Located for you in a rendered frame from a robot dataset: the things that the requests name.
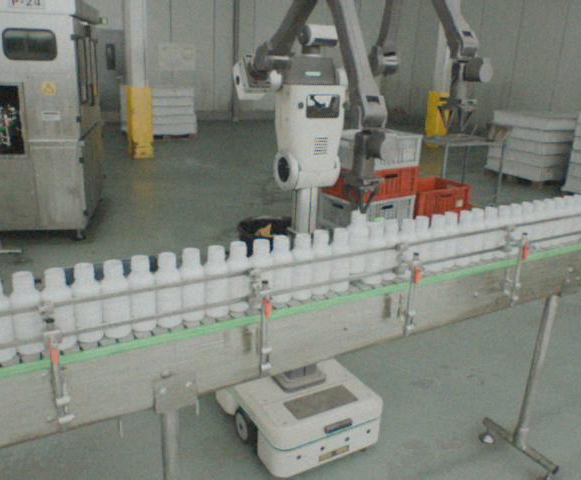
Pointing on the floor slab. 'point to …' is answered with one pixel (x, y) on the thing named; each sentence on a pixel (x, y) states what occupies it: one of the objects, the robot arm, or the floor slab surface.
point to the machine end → (39, 112)
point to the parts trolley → (467, 157)
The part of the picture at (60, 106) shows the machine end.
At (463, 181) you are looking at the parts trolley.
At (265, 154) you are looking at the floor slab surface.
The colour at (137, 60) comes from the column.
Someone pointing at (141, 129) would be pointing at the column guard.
